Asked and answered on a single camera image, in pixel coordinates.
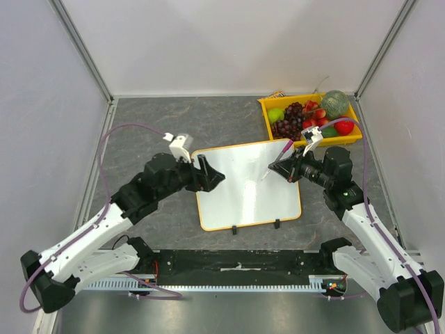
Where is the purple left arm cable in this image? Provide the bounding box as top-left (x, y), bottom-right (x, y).
top-left (19, 124), bottom-right (184, 312)

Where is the dark purple grape bunch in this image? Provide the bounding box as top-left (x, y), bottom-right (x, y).
top-left (271, 120), bottom-right (302, 141)

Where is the yellow-framed whiteboard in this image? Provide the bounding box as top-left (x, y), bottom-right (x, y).
top-left (193, 139), bottom-right (302, 232)

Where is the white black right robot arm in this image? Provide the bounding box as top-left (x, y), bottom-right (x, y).
top-left (268, 146), bottom-right (444, 333)

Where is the green mango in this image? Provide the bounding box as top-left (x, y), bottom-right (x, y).
top-left (321, 127), bottom-right (339, 138)

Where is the red apple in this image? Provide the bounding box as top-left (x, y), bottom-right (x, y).
top-left (334, 118), bottom-right (355, 136)

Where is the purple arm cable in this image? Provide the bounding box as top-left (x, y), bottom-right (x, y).
top-left (319, 118), bottom-right (439, 334)
top-left (19, 124), bottom-right (184, 312)

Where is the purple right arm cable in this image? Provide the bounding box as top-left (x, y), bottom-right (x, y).
top-left (319, 118), bottom-right (439, 334)

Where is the green netted melon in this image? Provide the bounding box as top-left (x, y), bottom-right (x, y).
top-left (320, 90), bottom-right (349, 120)

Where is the white slotted cable duct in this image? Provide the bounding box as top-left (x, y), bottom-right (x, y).
top-left (85, 273), bottom-right (343, 293)

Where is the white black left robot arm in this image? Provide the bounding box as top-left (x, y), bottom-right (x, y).
top-left (19, 153), bottom-right (225, 313)

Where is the green apple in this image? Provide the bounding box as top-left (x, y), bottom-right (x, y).
top-left (267, 108), bottom-right (284, 124)

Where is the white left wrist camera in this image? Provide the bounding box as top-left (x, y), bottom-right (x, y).
top-left (163, 132), bottom-right (193, 164)

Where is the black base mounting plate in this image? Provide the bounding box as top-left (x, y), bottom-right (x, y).
top-left (131, 250), bottom-right (342, 283)

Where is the yellow snack packet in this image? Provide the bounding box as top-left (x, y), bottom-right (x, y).
top-left (266, 90), bottom-right (286, 99)

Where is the white purple marker pen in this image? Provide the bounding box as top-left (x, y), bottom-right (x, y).
top-left (260, 139), bottom-right (293, 181)

